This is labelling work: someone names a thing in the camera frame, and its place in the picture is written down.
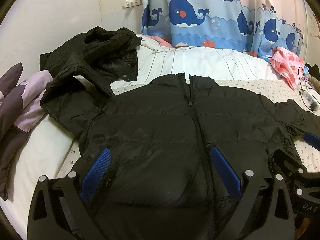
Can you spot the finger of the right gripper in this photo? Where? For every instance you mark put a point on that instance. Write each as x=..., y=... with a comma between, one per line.
x=287, y=165
x=312, y=140

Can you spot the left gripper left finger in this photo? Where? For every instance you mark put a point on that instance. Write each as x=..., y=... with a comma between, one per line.
x=59, y=208

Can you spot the purple folded jacket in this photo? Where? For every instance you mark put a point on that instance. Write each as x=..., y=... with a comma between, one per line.
x=20, y=112

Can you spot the black puffer jacket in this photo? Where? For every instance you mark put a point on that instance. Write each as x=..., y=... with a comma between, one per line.
x=161, y=183

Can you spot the wall power socket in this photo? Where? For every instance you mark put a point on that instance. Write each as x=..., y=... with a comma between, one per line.
x=131, y=3

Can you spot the pink checkered cloth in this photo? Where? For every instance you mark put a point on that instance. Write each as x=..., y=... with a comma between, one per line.
x=288, y=65

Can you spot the white power strip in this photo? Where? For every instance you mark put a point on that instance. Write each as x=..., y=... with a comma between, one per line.
x=310, y=101

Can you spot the pink pillow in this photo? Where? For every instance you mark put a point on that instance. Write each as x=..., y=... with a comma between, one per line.
x=162, y=41

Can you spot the whale print curtain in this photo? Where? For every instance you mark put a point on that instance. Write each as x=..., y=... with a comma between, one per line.
x=252, y=26

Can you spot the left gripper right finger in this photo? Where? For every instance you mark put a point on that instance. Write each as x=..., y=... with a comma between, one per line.
x=263, y=209

